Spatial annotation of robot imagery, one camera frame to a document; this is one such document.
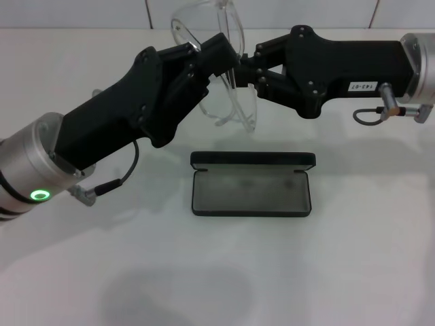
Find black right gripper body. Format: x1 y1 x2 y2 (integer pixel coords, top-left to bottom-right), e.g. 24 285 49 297
284 24 417 120

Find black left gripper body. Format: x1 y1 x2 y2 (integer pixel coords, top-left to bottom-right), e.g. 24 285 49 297
53 47 179 170

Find clear transparent glasses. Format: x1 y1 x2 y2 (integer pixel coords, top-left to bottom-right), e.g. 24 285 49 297
169 0 259 134

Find black glasses case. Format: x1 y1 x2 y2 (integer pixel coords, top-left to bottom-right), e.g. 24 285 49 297
190 151 317 218

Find silver right wrist connector stub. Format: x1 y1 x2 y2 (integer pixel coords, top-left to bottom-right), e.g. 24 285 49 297
379 82 397 113

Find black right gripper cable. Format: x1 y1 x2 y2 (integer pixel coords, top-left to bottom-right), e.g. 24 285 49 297
352 104 433 125

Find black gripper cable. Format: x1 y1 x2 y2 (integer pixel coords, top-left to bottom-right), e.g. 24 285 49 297
352 104 433 125
70 138 140 206

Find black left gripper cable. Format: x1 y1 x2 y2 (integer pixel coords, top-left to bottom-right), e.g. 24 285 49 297
70 138 140 206

